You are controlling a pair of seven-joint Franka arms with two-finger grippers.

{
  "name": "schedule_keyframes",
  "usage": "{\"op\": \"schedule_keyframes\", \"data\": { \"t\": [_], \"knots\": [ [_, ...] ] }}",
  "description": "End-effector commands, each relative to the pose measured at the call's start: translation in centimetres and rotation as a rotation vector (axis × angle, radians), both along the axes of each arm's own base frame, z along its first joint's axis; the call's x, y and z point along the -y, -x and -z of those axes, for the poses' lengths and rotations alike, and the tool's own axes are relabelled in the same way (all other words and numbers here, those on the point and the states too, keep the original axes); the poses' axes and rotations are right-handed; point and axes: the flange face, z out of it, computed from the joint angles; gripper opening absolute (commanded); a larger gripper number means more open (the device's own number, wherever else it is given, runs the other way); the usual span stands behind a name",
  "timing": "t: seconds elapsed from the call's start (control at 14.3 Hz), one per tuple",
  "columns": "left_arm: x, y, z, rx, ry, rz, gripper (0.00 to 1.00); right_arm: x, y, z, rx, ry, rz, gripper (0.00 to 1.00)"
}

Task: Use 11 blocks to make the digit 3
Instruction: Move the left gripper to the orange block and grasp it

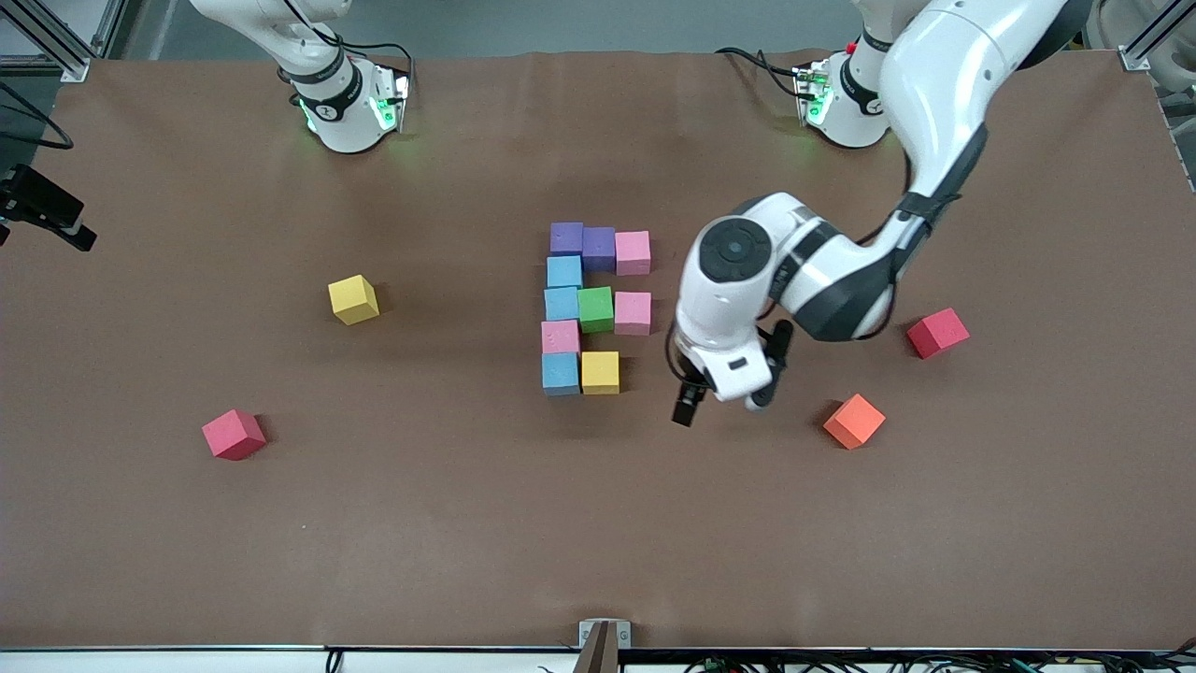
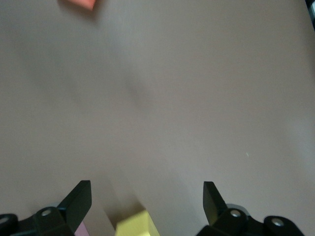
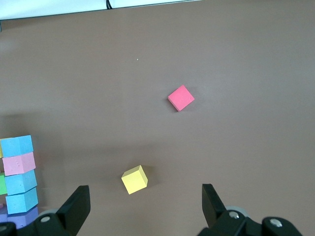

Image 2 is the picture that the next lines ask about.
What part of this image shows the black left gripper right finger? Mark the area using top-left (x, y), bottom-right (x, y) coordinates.
top-left (196, 181), bottom-right (306, 236)

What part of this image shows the orange foam cube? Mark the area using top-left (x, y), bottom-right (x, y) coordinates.
top-left (58, 0), bottom-right (97, 12)

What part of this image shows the pink foam cube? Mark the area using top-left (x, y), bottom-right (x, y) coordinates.
top-left (73, 219), bottom-right (89, 236)

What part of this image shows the yellow foam cube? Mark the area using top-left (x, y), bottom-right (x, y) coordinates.
top-left (115, 209), bottom-right (160, 236)

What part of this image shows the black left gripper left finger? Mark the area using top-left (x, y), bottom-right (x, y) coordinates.
top-left (0, 180), bottom-right (92, 236)

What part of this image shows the brown table mat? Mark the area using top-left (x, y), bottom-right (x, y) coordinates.
top-left (0, 0), bottom-right (315, 236)

